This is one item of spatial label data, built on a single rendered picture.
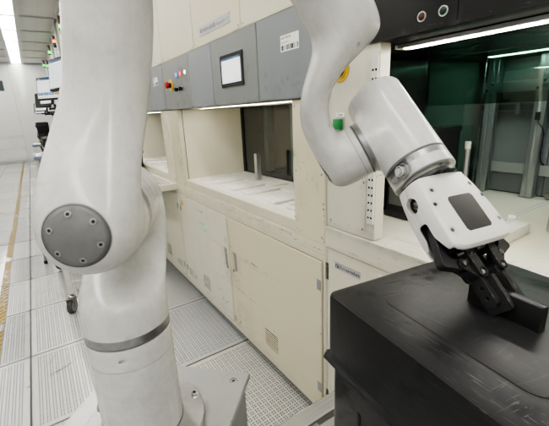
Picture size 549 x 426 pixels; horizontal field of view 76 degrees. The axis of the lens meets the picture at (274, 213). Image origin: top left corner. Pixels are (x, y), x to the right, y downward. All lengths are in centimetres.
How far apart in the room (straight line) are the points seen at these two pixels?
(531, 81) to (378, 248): 68
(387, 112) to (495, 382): 33
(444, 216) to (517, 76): 96
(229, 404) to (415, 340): 39
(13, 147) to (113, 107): 1357
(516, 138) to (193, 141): 171
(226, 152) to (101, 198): 204
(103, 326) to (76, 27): 36
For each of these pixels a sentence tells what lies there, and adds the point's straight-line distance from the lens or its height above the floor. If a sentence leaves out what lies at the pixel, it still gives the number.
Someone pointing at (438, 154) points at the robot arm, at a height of 119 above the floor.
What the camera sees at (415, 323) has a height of 101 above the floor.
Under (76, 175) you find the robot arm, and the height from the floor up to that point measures 119.
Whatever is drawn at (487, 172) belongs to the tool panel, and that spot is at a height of 95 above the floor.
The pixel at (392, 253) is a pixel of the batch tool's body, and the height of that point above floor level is 86.
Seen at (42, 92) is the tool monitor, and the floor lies 159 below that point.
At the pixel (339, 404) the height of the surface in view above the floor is 85.
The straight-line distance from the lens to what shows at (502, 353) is 42.
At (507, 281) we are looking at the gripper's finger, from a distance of 48.
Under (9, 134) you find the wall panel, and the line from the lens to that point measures 1399.
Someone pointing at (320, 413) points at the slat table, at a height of 76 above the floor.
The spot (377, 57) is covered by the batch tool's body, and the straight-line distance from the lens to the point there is 100.
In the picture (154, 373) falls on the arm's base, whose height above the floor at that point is 89.
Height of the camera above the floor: 124
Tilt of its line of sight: 16 degrees down
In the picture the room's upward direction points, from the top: 3 degrees counter-clockwise
